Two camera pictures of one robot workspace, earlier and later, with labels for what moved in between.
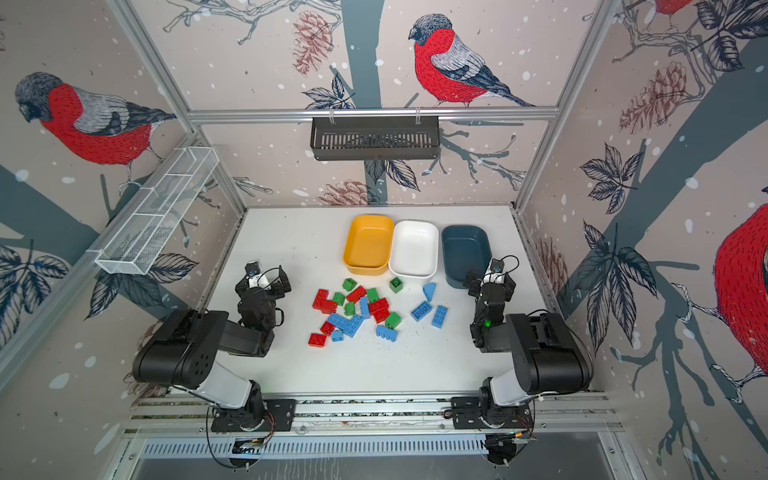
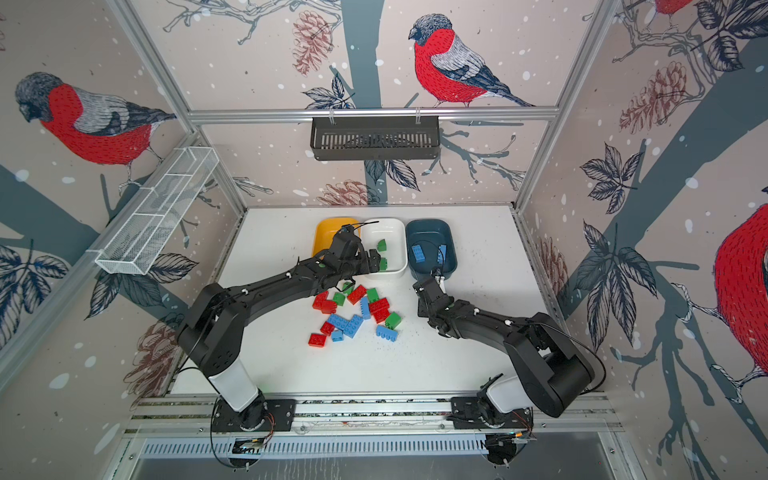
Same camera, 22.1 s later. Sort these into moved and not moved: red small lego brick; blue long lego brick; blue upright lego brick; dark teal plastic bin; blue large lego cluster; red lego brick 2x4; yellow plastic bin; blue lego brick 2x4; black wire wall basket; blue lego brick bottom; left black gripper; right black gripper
Moved: blue lego brick 2x4; blue long lego brick; right black gripper; left black gripper; dark teal plastic bin; yellow plastic bin
Not moved: red small lego brick; red lego brick 2x4; black wire wall basket; blue large lego cluster; blue upright lego brick; blue lego brick bottom
